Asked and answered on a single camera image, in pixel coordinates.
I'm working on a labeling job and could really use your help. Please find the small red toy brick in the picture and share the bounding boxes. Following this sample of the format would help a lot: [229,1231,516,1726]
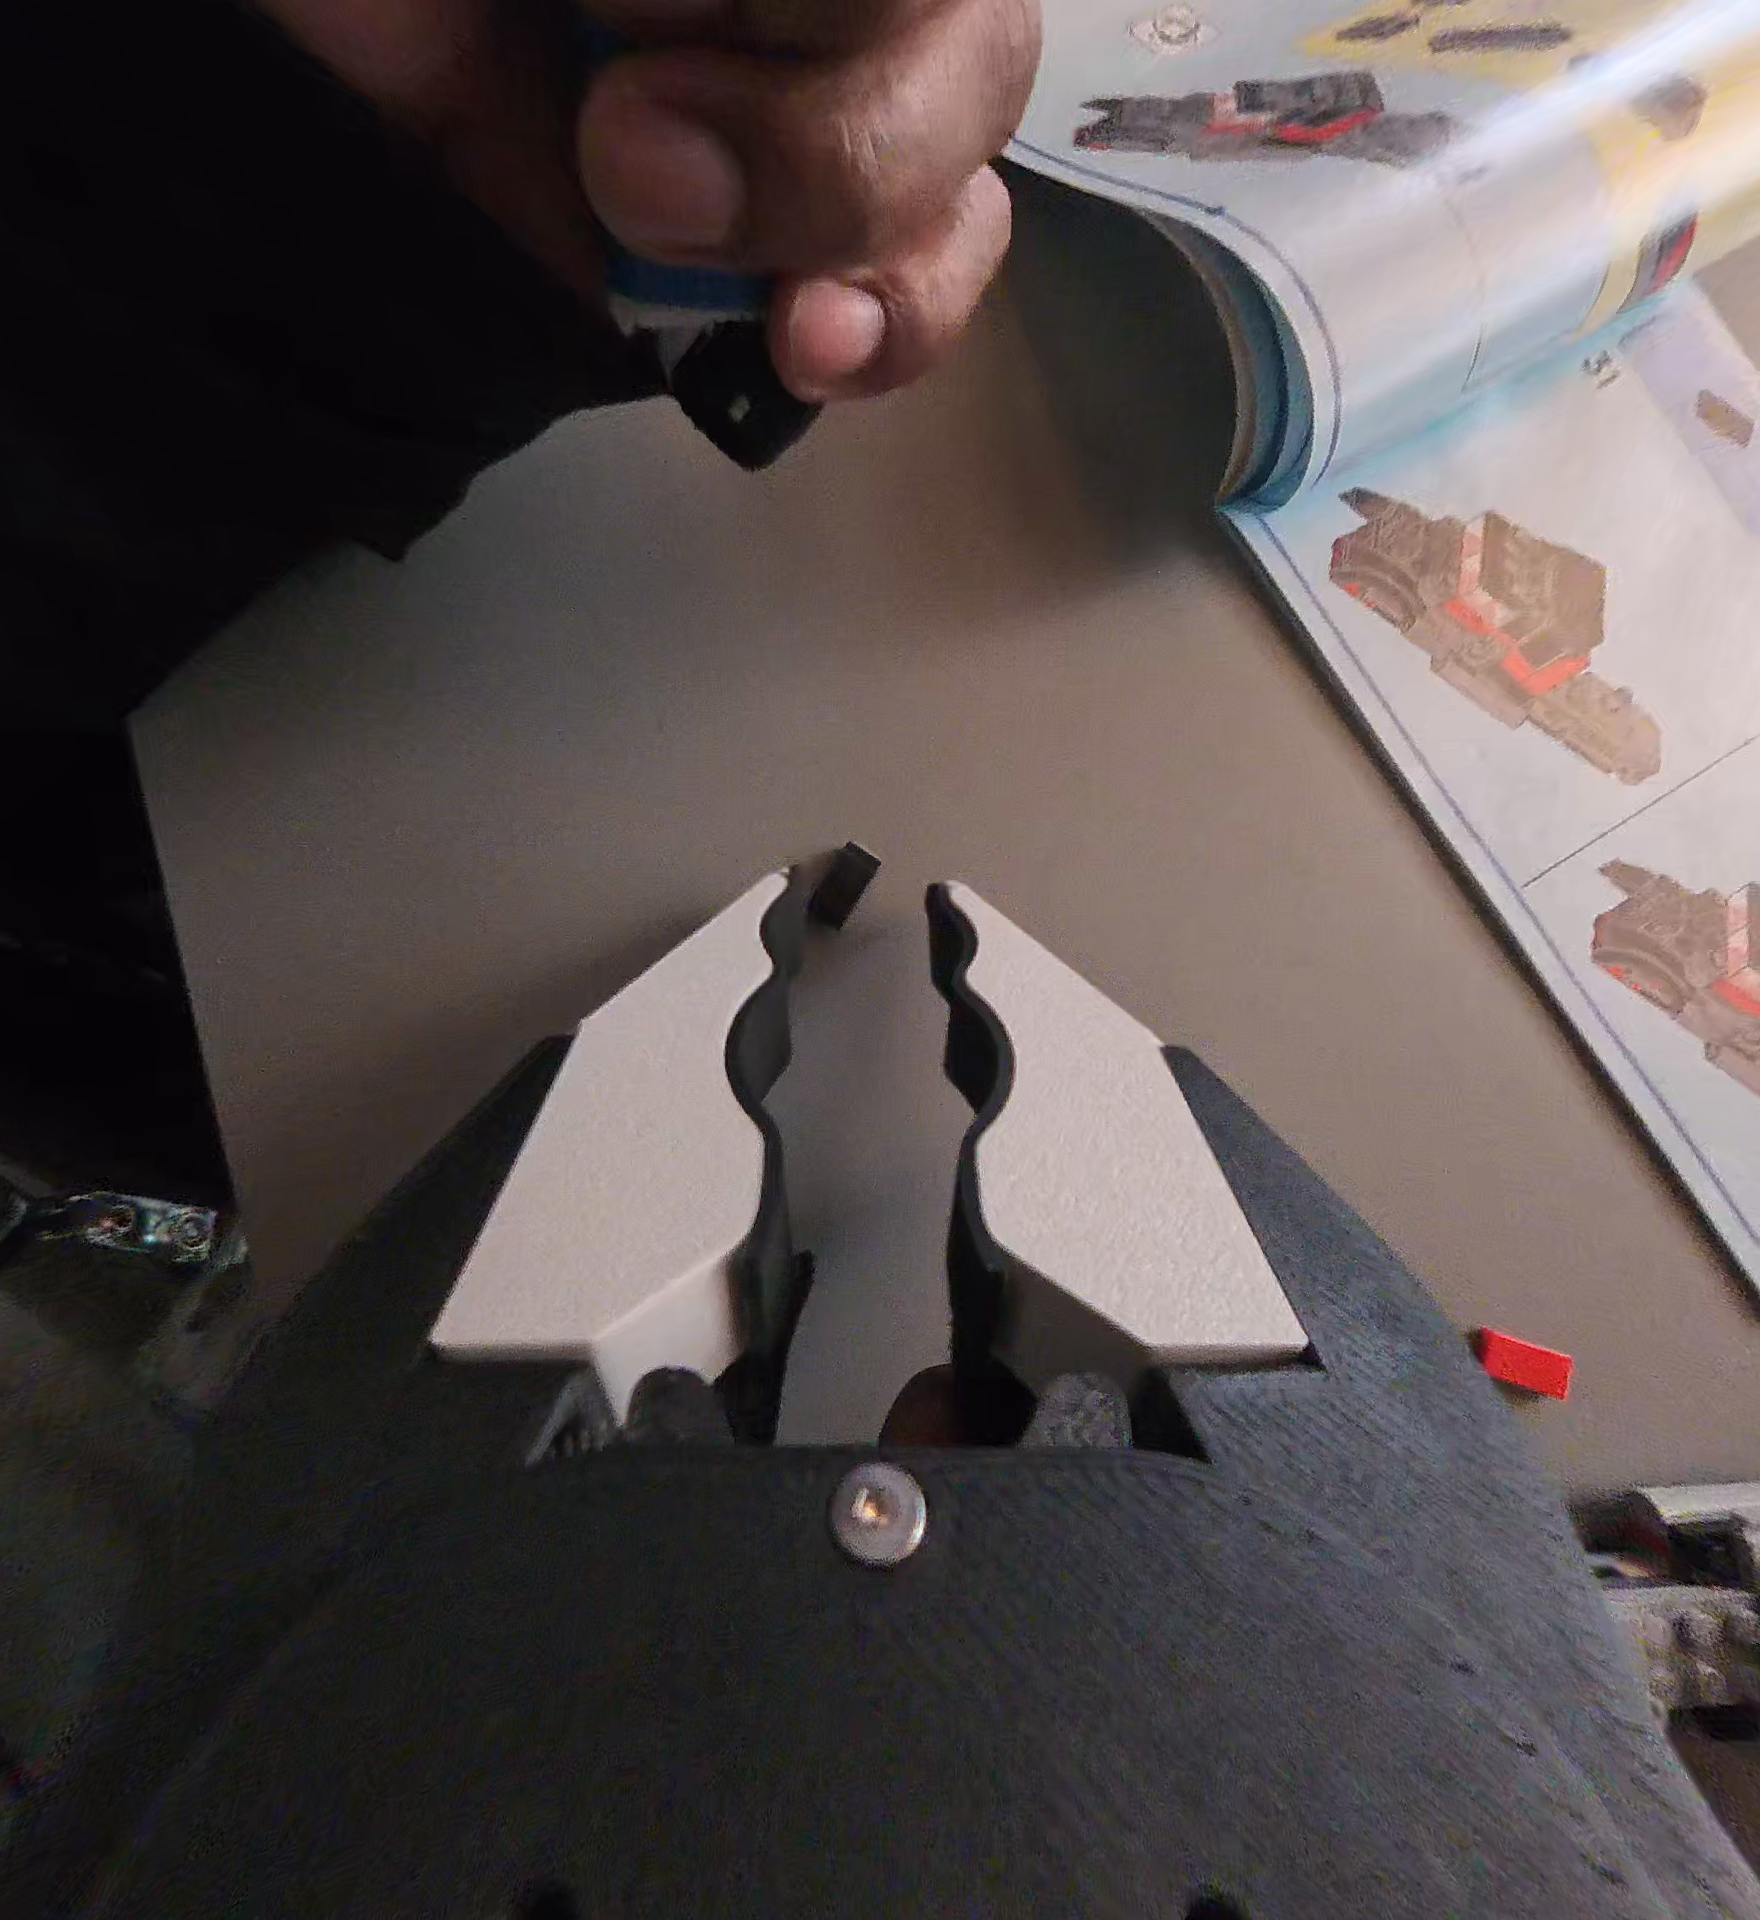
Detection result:
[1470,1324,1576,1400]

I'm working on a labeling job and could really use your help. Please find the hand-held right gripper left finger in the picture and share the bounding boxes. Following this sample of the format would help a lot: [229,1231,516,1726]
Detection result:
[429,870,814,1446]

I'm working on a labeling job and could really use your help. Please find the small black toy brick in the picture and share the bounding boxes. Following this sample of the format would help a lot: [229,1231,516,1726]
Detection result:
[799,845,882,931]

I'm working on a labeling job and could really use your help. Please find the toy instruction booklet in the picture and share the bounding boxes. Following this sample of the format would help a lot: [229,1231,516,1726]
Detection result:
[1003,0,1760,1324]

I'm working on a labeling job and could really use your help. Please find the person's left hand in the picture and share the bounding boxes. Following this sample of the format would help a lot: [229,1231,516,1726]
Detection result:
[252,0,1044,404]

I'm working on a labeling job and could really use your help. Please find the lanyard with metal clip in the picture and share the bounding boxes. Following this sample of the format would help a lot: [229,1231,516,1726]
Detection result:
[0,1148,229,1272]

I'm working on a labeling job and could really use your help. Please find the person's left forearm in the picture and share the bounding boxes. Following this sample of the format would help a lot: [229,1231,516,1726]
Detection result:
[0,0,688,717]

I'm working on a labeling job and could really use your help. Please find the brown desk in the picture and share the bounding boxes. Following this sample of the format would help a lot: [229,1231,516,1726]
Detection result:
[125,149,1760,1500]

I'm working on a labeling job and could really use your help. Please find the person's black jacket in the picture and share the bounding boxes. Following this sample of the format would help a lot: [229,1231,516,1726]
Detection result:
[0,677,238,1204]

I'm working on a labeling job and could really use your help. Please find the toy brick truck model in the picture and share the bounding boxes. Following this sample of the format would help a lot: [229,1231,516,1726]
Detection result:
[1568,1474,1760,1790]

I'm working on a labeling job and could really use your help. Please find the person's grey shirt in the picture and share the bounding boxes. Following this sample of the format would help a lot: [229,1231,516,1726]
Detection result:
[0,1272,255,1920]

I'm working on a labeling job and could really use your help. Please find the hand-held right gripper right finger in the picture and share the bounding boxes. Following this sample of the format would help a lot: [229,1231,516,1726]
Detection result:
[928,881,1312,1414]

